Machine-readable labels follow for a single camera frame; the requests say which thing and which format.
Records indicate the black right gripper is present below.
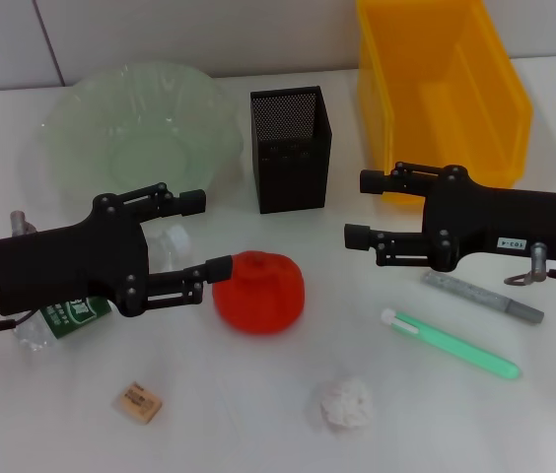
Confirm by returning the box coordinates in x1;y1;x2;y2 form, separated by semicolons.
344;161;556;273

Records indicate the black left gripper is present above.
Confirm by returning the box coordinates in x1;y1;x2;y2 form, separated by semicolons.
0;181;235;317

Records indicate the red-orange fruit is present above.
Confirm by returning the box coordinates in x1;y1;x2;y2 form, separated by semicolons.
211;249;307;337

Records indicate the clear bottle with green label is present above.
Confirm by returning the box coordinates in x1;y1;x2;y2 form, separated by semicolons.
11;222;194;353

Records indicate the white paper ball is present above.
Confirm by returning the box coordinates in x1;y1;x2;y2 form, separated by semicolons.
318;374;376;432

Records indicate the black mesh pen holder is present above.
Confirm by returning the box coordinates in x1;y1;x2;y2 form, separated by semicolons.
249;85;334;215

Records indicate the pale green glass fruit plate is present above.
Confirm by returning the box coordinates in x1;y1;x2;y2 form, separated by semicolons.
39;60;243;209

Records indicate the grey marker pen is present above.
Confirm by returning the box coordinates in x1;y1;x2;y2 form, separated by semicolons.
419;269;546;327

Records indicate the mint green pen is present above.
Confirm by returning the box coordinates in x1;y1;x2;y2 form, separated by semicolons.
380;306;522;382

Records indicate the tan rectangular eraser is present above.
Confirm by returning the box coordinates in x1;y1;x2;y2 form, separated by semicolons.
111;379;165;426

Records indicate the yellow plastic bin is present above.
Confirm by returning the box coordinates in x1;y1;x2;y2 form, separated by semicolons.
355;0;535;206

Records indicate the right wrist silver connector plug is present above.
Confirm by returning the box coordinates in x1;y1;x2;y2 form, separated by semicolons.
503;241;551;288

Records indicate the wrist silver connector plug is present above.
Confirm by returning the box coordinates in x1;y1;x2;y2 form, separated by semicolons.
10;210;38;236
503;241;551;288

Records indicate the left wrist silver connector plug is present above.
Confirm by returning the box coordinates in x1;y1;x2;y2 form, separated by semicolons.
10;210;38;236

